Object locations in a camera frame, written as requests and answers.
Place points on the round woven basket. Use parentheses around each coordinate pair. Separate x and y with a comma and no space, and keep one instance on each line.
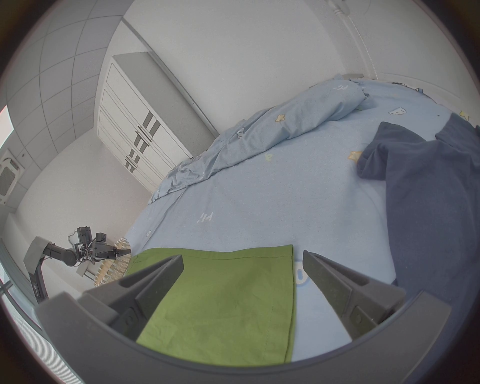
(108,272)

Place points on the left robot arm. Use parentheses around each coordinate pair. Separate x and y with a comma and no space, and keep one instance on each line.
(62,255)

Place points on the green shorts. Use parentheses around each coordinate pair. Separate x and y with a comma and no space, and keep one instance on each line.
(225,300)

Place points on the white wardrobe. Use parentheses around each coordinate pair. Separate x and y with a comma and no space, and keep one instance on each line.
(123,112)

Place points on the ceiling lamp panel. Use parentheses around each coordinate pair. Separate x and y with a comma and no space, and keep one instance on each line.
(4,127)

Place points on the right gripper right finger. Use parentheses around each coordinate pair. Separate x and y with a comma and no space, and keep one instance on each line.
(337,296)

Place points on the dark blue garment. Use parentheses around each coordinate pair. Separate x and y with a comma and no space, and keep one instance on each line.
(431,187)

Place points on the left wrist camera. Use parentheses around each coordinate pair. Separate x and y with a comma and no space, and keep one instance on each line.
(101,237)

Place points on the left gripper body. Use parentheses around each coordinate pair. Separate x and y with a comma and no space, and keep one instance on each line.
(104,251)

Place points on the ceiling air conditioner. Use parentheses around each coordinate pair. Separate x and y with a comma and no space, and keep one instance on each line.
(9,176)

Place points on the pale blue quilt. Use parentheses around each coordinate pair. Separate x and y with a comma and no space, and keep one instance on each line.
(300,112)

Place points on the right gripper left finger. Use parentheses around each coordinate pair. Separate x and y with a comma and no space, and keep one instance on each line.
(150,296)

